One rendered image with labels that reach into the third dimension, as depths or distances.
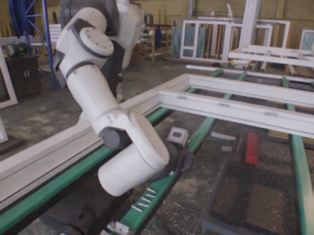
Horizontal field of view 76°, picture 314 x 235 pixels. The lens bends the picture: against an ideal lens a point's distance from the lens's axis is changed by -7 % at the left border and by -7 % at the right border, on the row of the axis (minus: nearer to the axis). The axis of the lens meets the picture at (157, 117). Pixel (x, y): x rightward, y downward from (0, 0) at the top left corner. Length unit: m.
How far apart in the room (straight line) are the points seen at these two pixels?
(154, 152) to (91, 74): 0.19
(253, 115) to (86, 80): 0.70
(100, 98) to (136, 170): 0.14
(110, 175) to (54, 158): 0.27
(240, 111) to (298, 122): 0.22
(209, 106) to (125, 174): 0.65
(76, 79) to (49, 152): 0.25
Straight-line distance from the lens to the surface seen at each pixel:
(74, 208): 1.52
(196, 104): 0.97
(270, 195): 1.04
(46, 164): 0.62
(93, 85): 0.41
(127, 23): 0.84
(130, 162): 0.36
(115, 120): 0.37
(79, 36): 0.47
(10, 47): 4.35
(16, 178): 0.58
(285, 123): 0.94
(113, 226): 0.45
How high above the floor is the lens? 1.22
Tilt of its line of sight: 23 degrees down
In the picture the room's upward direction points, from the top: 1 degrees clockwise
